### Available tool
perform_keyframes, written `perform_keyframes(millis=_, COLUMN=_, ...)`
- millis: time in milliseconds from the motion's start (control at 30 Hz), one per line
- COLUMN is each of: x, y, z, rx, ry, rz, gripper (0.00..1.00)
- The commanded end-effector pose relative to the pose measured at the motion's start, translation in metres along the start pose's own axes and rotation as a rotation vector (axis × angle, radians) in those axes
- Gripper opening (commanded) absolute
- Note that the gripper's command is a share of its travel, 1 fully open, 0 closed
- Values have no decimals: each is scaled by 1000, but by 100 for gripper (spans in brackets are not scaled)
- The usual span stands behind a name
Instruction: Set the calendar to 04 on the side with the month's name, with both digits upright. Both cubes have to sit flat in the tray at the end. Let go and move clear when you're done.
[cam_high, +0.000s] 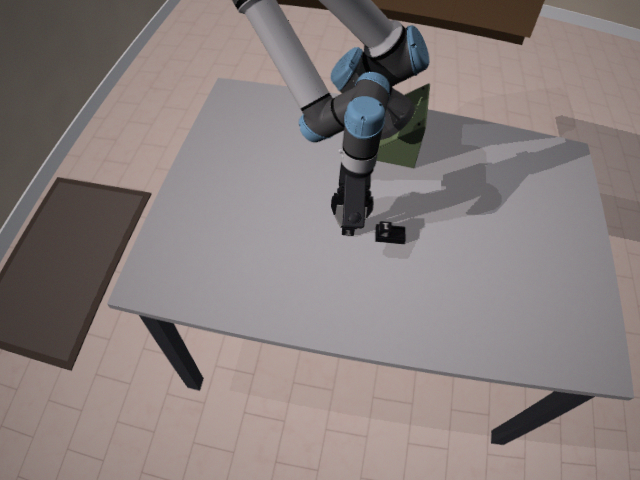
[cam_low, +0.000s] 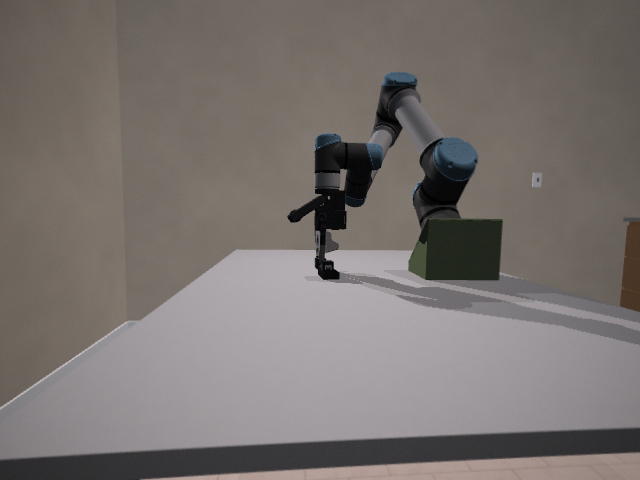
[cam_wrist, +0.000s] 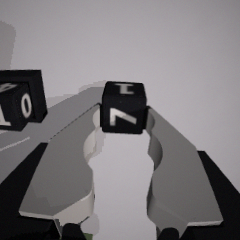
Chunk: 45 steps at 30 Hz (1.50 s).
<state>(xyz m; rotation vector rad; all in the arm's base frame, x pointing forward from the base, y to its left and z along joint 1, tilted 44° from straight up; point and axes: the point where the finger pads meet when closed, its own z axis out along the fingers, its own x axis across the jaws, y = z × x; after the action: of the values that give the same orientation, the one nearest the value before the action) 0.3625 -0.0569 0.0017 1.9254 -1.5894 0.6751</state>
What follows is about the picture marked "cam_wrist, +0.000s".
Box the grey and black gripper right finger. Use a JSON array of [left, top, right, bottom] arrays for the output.
[[143, 105, 240, 240]]

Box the black rectangular tray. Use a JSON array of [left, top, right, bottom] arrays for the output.
[[0, 70, 48, 123]]

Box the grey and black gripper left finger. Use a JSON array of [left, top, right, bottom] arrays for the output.
[[0, 103, 103, 240]]

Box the black number cube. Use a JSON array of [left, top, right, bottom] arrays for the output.
[[102, 81, 147, 135], [0, 81, 35, 131]]

